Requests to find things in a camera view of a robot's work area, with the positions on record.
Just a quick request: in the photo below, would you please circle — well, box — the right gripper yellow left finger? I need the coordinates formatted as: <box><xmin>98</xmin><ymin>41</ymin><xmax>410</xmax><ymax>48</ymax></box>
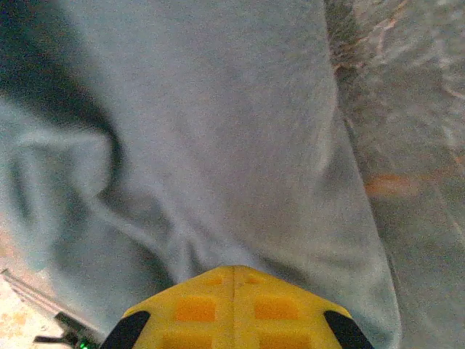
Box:
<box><xmin>100</xmin><ymin>265</ymin><xmax>234</xmax><ymax>349</ymax></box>

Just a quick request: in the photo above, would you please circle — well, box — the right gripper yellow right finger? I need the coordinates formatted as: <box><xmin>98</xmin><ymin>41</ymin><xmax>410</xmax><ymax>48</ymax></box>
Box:
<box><xmin>231</xmin><ymin>265</ymin><xmax>376</xmax><ymax>349</ymax></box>

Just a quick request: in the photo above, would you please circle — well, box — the grey t-shirt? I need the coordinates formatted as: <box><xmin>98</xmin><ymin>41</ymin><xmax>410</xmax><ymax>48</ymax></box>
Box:
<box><xmin>0</xmin><ymin>0</ymin><xmax>403</xmax><ymax>349</ymax></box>

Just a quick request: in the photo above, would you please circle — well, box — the aluminium table side rail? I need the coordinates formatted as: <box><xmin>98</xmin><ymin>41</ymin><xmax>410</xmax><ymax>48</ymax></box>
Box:
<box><xmin>0</xmin><ymin>267</ymin><xmax>59</xmax><ymax>317</ymax></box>

